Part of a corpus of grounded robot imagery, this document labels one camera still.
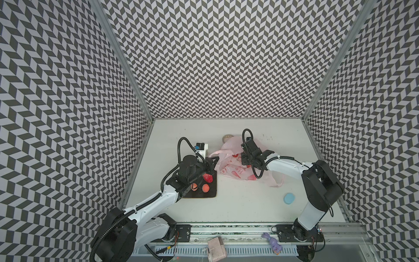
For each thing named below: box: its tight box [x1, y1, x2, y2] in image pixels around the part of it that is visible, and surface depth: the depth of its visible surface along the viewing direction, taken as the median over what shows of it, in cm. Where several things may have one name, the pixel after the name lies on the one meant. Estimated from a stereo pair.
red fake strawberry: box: [202, 173, 214, 184], surface depth 88 cm
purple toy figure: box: [260, 232, 283, 256], surface depth 70 cm
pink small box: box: [206, 236, 227, 262], surface depth 66 cm
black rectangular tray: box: [205, 170, 217, 198], surface depth 86 cm
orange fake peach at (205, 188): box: [201, 183, 211, 194], surface depth 84 cm
